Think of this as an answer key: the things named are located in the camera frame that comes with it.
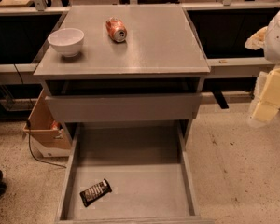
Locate cardboard box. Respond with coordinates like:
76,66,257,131
23,91,71,157

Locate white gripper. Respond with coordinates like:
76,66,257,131
245,26,280,128

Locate black cable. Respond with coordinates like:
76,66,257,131
25,119,68,170

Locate orange soda can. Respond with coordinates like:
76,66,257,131
105,17,127,43

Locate grey metal rail frame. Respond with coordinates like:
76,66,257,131
0,0,280,110

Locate grey drawer cabinet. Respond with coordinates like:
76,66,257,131
35,5,210,139

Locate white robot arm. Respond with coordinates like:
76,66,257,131
245,10,280,128

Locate grey top drawer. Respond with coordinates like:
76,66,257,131
45,93,202,122

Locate grey open middle drawer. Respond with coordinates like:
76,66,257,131
54,122,215,224

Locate black rxbar chocolate wrapper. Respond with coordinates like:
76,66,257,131
79,179,112,207

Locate white ceramic bowl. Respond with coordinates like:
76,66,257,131
48,28,85,57

